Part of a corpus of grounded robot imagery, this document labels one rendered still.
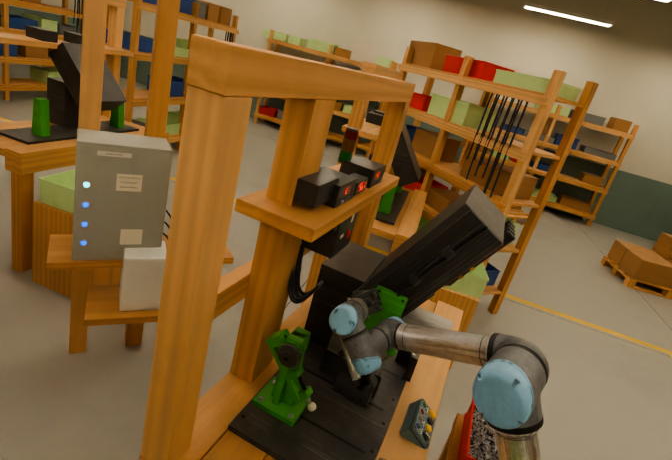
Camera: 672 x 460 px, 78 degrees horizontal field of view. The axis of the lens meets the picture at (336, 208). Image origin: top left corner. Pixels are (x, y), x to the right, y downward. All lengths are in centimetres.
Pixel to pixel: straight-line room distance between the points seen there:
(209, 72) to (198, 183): 21
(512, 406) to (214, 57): 87
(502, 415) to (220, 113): 80
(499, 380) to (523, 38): 964
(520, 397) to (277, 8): 1074
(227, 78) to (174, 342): 60
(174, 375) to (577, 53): 1004
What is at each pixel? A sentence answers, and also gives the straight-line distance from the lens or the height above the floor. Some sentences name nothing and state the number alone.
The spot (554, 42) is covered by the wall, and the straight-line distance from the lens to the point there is 1042.
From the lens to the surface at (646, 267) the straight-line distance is 731.
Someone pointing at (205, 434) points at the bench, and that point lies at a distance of 142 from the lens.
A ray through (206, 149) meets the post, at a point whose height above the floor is 174.
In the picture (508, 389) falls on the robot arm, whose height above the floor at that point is 145.
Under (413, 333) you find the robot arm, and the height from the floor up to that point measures 132.
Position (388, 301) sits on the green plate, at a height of 124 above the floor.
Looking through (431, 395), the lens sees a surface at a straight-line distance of 175.
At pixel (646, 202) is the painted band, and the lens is 1124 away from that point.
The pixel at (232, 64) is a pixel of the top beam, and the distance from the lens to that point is 81.
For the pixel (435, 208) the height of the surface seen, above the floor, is 75.
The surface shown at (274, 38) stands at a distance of 1060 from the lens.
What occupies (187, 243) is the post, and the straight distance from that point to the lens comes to 93.
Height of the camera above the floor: 196
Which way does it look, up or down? 19 degrees down
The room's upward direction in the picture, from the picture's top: 15 degrees clockwise
